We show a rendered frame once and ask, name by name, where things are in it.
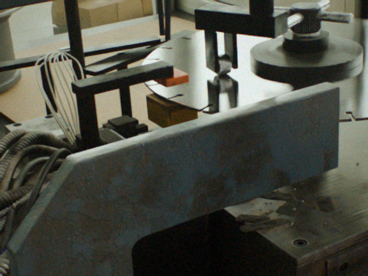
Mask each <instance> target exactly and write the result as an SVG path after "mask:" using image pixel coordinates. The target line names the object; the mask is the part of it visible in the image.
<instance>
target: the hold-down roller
mask: <svg viewBox="0 0 368 276"><path fill-rule="evenodd" d="M218 69H219V72H218V73H215V74H216V75H225V74H228V73H230V72H231V70H232V63H231V59H230V57H229V55H228V54H219V55H218Z"/></svg>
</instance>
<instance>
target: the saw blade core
mask: <svg viewBox="0 0 368 276"><path fill-rule="evenodd" d="M321 29H322V30H326V31H327V32H329V35H330V36H335V37H341V38H345V39H349V40H352V41H355V42H357V43H358V44H360V45H361V46H362V48H363V60H362V62H361V64H360V65H358V66H357V67H355V68H353V69H350V70H348V71H343V72H339V73H336V74H329V75H320V76H287V75H278V74H272V73H269V72H265V71H262V70H259V69H257V68H255V67H253V66H252V65H251V63H250V48H251V47H252V46H254V45H255V44H257V43H259V42H262V41H265V40H268V39H269V38H263V37H254V36H244V35H239V34H237V51H238V69H237V70H234V69H233V68H232V70H231V72H230V73H228V74H225V75H216V74H215V73H214V72H212V71H211V70H209V69H208V68H206V62H205V40H204V30H203V31H200V32H196V33H192V34H189V35H186V36H183V37H181V38H178V39H175V40H173V41H171V42H169V43H167V44H165V45H163V46H161V47H160V48H158V49H156V50H154V51H153V52H151V54H150V55H149V56H148V57H147V58H146V59H145V61H144V62H143V63H142V65H145V64H149V63H154V62H159V61H162V60H163V61H165V62H168V63H170V64H172V65H173V66H174V68H176V69H177V70H180V71H182V72H185V73H187V74H189V80H190V81H189V82H187V83H183V84H180V85H175V86H171V87H165V86H163V85H161V84H159V83H157V82H154V81H152V80H151V81H148V82H144V84H145V85H146V86H147V87H148V88H149V89H150V91H151V92H152V93H154V94H156V95H159V94H161V93H164V94H166V96H165V97H163V99H164V100H166V101H169V102H171V103H172V104H175V105H178V106H181V107H183V108H186V109H191V110H195V111H197V112H201V111H202V112H203V113H206V114H215V113H219V112H223V111H226V110H230V109H234V108H238V107H240V106H244V105H248V104H251V103H255V102H258V101H262V100H265V99H269V98H272V97H276V96H279V95H282V94H287V93H291V92H294V91H295V90H299V89H303V88H306V87H309V86H313V85H318V84H320V83H324V82H329V83H332V84H334V85H337V86H339V88H340V96H339V122H349V121H352V118H351V117H350V116H349V114H352V117H353V119H354V120H355V121H361V120H368V19H363V18H354V20H353V22H352V23H351V24H341V23H334V22H323V21H322V22H321ZM216 33H217V44H218V55H219V54H225V53H224V33H219V32H216Z"/></svg>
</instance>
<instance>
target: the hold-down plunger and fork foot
mask: <svg viewBox="0 0 368 276"><path fill-rule="evenodd" d="M194 12H195V29H196V30H204V40H205V62H206V68H208V69H209V70H211V71H212V72H214V73H218V72H219V58H218V44H217V33H216V32H219V33H224V53H225V54H228V55H229V57H230V59H231V63H232V68H233V69H234V70H237V69H238V51H237V35H244V36H254V37H263V38H269V39H275V38H277V37H279V36H281V35H283V34H284V33H287V32H288V11H287V10H276V9H274V0H249V7H245V6H233V5H221V4H213V3H209V4H207V5H204V6H201V7H199V8H196V9H195V10H194Z"/></svg>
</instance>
